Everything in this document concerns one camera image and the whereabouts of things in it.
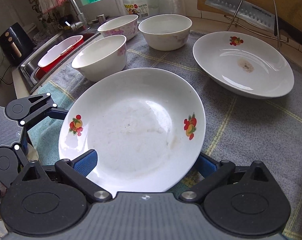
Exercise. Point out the steel cleaver black handle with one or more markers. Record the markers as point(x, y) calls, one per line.
point(226, 6)

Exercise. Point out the stained floral white plate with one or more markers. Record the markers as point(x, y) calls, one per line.
point(244, 65)

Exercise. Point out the pink dish cloth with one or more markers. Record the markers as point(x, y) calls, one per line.
point(52, 0)

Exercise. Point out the black air fryer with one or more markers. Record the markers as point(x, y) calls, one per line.
point(16, 44)

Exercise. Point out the steel sink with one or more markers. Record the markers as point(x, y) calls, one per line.
point(39, 65)

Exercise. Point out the glass jar green lid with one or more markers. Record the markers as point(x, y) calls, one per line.
point(142, 8)

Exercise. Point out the red basin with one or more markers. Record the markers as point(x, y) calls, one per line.
point(56, 60)

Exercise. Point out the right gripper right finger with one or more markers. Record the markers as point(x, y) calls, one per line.
point(215, 173)

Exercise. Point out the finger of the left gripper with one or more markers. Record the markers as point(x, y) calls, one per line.
point(56, 113)

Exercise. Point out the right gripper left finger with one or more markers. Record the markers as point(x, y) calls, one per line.
point(74, 172)

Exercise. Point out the left pink floral bowl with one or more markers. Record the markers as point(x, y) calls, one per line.
point(125, 25)

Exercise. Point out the wire knife rack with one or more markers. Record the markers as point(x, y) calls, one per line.
point(257, 17)

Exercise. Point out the white bowl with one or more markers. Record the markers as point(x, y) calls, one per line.
point(102, 58)
point(166, 32)

